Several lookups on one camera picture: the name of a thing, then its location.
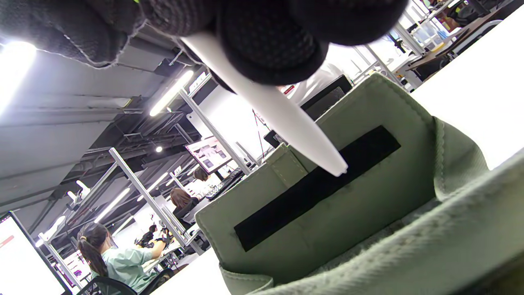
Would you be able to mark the person's right hand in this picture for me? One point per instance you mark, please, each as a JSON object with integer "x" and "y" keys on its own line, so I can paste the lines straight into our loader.
{"x": 266, "y": 41}

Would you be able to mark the green capped white twist pen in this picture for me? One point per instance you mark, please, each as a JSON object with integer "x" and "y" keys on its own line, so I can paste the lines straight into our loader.
{"x": 286, "y": 119}

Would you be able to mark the green fabric pencil case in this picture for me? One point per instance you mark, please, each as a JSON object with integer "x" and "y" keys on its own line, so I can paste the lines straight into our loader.
{"x": 368, "y": 205}

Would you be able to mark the black mesh office chair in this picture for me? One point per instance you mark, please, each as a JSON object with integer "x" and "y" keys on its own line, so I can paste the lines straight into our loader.
{"x": 327, "y": 98}

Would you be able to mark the ceiling light strip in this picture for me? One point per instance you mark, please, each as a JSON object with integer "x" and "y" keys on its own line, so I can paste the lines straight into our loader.
{"x": 172, "y": 93}
{"x": 112, "y": 205}

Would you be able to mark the computer monitor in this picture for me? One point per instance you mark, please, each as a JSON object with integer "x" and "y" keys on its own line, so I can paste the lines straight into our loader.
{"x": 208, "y": 153}
{"x": 20, "y": 262}

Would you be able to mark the brown top side table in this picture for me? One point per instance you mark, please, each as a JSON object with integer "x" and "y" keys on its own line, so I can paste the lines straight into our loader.
{"x": 458, "y": 37}

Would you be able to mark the aluminium frame post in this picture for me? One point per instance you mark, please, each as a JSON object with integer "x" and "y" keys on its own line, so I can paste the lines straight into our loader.
{"x": 213, "y": 129}
{"x": 151, "y": 196}

